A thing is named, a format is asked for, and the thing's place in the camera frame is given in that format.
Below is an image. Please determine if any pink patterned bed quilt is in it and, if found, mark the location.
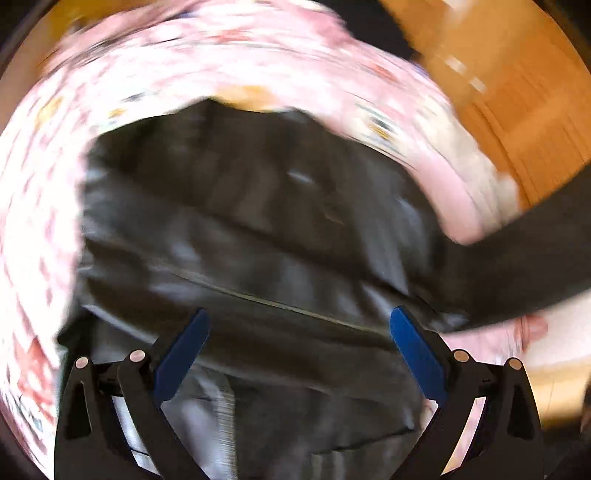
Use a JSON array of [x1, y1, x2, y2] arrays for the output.
[[1, 1, 520, 476]]

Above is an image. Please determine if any black leather jacket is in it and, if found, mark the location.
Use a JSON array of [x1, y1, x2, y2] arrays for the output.
[[58, 100, 590, 479]]

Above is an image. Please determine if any wooden wardrobe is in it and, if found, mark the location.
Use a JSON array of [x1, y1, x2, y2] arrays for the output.
[[384, 1, 590, 207]]

